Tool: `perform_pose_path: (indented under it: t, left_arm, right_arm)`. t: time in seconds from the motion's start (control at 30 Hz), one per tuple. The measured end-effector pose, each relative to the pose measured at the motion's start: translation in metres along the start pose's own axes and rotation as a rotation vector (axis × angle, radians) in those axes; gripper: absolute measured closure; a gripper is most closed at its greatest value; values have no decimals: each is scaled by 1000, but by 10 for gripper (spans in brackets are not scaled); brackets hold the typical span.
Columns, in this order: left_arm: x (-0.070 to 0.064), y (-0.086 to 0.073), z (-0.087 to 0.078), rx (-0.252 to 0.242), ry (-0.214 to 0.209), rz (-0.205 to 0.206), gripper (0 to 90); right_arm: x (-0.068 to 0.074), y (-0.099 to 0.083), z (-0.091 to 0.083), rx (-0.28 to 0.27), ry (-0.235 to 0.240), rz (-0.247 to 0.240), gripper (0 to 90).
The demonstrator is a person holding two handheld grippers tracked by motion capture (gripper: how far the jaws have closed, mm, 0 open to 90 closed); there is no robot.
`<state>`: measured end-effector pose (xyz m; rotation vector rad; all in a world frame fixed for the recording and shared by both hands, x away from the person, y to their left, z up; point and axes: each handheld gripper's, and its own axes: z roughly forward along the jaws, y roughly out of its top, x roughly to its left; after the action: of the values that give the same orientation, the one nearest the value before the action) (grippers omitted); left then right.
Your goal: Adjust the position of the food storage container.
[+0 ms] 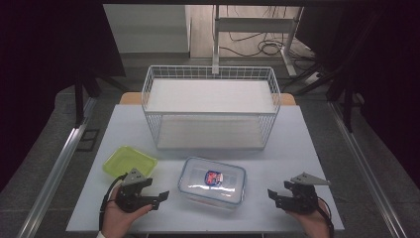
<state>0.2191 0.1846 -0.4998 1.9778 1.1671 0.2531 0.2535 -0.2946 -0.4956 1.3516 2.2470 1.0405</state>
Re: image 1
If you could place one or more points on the aluminium rail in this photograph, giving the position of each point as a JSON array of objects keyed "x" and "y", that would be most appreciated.
[
  {"x": 363, "y": 158},
  {"x": 56, "y": 168}
]

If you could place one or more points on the white cabinet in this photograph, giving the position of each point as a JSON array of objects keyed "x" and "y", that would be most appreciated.
[{"x": 148, "y": 29}]

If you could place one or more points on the white power strip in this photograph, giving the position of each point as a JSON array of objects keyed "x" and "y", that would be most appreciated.
[{"x": 312, "y": 78}]

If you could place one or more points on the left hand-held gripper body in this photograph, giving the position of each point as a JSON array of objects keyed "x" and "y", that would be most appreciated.
[{"x": 130, "y": 196}]

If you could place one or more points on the person's left hand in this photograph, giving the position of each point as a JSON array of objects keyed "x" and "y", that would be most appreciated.
[{"x": 115, "y": 218}]

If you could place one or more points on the green lidded plastic container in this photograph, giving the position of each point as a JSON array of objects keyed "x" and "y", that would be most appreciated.
[{"x": 129, "y": 162}]

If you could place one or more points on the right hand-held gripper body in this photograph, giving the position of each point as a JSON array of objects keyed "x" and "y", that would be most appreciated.
[{"x": 302, "y": 198}]

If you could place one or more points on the black stand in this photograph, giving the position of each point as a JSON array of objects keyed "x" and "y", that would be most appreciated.
[{"x": 79, "y": 99}]

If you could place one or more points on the clear container with blue-rimmed lid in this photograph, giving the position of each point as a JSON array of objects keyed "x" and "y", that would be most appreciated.
[{"x": 211, "y": 193}]

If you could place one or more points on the white desk frame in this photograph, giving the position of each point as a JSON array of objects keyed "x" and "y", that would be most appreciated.
[{"x": 254, "y": 24}]

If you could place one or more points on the person's right hand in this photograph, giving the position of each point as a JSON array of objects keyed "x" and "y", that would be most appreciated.
[{"x": 312, "y": 223}]

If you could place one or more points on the wooden table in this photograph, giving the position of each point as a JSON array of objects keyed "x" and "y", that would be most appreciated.
[{"x": 129, "y": 98}]

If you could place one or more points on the black floor plate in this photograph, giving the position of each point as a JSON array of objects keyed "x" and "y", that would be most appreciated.
[{"x": 88, "y": 140}]

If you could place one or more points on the black tripod legs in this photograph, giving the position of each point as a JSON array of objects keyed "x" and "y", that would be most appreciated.
[{"x": 313, "y": 81}]

